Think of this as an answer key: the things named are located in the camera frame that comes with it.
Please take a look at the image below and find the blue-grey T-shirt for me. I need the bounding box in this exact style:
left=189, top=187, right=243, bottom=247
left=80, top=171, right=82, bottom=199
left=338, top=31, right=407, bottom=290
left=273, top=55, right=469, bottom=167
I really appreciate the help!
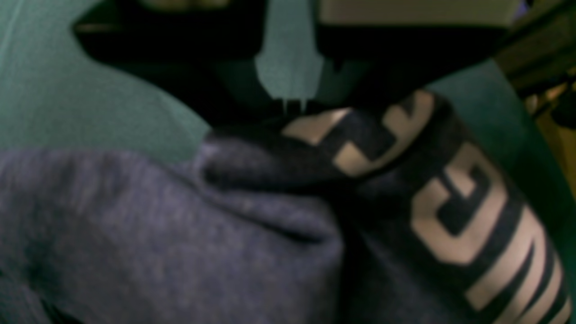
left=1, top=90, right=572, bottom=324

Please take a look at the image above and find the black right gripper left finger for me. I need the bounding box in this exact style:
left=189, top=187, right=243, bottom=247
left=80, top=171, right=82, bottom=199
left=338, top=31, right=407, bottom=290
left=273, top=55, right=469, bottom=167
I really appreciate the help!
left=72, top=0, right=284, bottom=126

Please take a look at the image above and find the teal table cloth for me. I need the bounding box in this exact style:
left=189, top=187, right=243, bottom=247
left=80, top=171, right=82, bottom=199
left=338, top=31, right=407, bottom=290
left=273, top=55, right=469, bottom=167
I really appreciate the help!
left=0, top=0, right=576, bottom=288

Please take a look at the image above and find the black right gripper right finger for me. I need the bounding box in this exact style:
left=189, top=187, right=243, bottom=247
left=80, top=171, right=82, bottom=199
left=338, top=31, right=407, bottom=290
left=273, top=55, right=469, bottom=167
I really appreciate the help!
left=288, top=0, right=520, bottom=113

